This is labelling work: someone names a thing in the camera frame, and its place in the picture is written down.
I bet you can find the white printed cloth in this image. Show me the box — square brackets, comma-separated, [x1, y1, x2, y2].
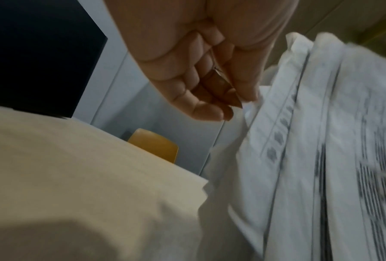
[198, 31, 386, 261]

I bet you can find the orange chair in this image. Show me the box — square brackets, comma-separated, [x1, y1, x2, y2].
[127, 128, 180, 164]

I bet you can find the light grey cabinet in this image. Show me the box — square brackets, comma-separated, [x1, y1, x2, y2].
[71, 0, 226, 177]

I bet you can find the dark screen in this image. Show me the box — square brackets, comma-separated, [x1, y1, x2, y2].
[0, 0, 109, 120]

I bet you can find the person's left hand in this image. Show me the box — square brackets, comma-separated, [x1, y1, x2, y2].
[104, 0, 300, 122]

